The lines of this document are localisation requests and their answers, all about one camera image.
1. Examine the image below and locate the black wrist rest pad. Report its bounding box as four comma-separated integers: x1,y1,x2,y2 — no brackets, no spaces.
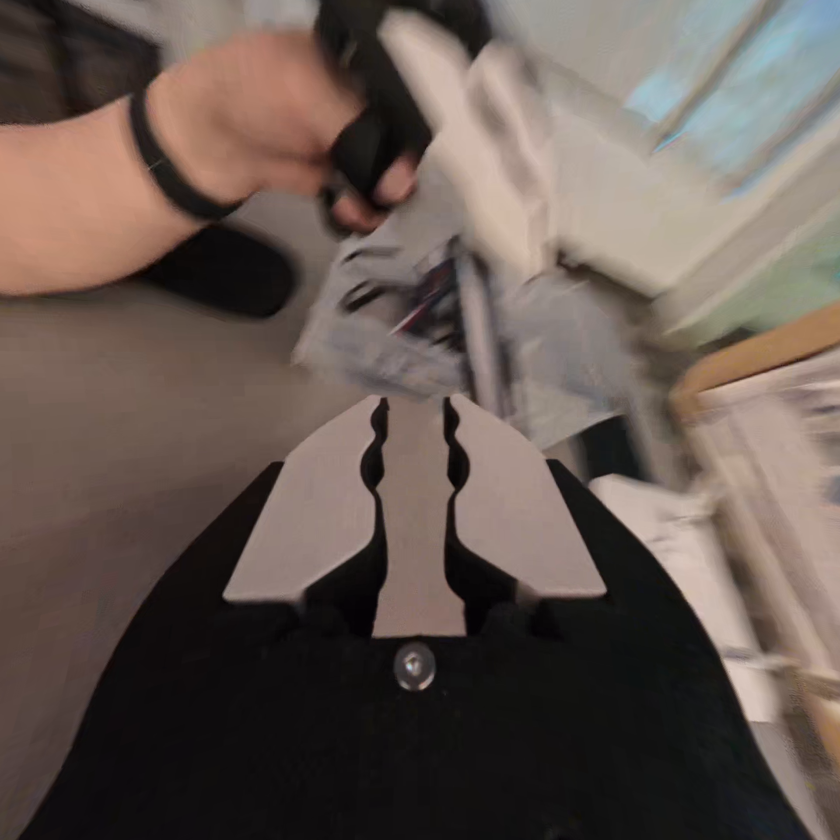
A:
140,223,294,320

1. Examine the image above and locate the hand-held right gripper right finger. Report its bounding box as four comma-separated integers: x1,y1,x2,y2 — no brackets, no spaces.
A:
443,392,608,637

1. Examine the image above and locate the white metal document stand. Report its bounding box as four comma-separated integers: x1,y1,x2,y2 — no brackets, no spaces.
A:
587,472,840,723

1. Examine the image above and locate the clear plastic bin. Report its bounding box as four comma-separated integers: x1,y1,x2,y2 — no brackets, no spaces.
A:
292,217,634,450

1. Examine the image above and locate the large window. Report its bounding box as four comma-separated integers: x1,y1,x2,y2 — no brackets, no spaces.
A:
623,0,840,198

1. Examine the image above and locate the tangle of assorted cables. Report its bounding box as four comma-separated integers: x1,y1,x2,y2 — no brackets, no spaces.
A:
341,239,473,368

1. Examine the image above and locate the person's left forearm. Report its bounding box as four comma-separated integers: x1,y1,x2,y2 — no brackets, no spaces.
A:
0,98,204,298

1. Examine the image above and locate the person's left hand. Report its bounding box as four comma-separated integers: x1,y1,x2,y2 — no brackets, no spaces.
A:
147,31,422,235

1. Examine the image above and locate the black wristband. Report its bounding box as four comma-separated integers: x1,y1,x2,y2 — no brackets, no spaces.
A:
128,84,245,222

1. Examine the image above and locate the printed instruction sheet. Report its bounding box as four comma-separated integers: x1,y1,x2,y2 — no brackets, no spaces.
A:
689,364,840,657

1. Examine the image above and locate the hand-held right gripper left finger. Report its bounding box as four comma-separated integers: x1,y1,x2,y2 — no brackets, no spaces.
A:
222,394,391,637

